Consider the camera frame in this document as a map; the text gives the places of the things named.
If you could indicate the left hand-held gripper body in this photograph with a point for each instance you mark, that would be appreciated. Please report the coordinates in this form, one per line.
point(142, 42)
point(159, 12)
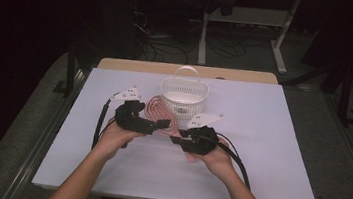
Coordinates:
point(131, 121)

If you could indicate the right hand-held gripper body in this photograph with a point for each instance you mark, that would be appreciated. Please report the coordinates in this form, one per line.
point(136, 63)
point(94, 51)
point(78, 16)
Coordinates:
point(201, 141)

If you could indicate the pink hairbrush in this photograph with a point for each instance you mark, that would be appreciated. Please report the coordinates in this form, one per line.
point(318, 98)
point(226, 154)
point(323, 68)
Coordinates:
point(156, 108)

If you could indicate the white plastic basket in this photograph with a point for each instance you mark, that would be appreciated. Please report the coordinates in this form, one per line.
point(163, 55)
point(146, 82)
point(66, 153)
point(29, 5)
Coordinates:
point(183, 95)

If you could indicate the person's right hand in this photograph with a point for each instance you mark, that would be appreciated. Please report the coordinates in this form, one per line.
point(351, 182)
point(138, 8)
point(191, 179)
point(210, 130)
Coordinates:
point(214, 161)

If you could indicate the person's left hand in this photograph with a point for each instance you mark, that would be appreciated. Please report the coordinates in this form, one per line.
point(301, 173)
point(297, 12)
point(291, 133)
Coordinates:
point(112, 141)

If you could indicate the wooden table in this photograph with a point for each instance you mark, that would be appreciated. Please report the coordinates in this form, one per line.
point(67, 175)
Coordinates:
point(154, 67)

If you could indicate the white metal desk frame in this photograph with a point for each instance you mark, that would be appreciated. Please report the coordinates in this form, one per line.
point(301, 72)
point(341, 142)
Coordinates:
point(251, 15)

